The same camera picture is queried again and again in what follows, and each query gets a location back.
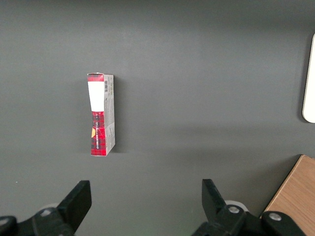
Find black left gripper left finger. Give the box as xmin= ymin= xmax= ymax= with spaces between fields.
xmin=0 ymin=180 xmax=93 ymax=236

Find red tartan cardboard box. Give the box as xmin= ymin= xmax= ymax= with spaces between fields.
xmin=87 ymin=72 xmax=116 ymax=157

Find wooden drawer cabinet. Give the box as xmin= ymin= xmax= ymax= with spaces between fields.
xmin=260 ymin=154 xmax=315 ymax=236

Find cream rectangular tray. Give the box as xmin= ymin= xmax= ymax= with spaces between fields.
xmin=302 ymin=33 xmax=315 ymax=123

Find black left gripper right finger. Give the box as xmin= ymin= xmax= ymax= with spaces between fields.
xmin=191 ymin=178 xmax=306 ymax=236

